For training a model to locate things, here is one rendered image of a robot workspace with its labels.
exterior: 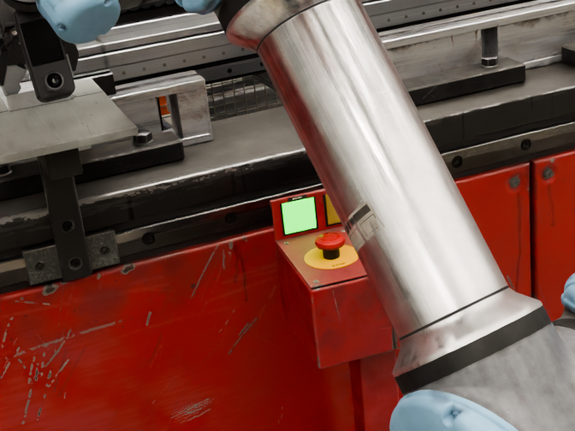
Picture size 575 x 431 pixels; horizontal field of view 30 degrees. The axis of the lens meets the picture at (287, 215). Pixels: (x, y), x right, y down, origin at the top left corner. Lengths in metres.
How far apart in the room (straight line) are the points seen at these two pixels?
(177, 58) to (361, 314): 0.65
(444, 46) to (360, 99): 0.98
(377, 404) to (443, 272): 0.80
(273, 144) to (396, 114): 0.81
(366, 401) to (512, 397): 0.80
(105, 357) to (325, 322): 0.35
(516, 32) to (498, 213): 0.30
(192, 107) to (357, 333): 0.43
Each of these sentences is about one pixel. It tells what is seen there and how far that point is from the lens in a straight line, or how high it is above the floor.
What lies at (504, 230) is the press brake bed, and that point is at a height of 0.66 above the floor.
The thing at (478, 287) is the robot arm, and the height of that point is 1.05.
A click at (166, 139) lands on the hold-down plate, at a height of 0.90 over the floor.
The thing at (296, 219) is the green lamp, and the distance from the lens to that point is 1.46.
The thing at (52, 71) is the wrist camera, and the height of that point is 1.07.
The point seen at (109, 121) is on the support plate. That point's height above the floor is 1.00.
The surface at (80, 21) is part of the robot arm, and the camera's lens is 1.15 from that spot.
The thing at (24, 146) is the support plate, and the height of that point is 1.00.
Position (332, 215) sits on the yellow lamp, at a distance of 1.48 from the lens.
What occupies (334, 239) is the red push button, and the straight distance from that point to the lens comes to 1.38.
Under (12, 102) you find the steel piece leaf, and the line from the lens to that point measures 1.44.
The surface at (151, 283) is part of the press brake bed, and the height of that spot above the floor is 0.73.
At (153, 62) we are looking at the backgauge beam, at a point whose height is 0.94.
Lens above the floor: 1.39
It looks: 23 degrees down
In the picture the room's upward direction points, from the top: 6 degrees counter-clockwise
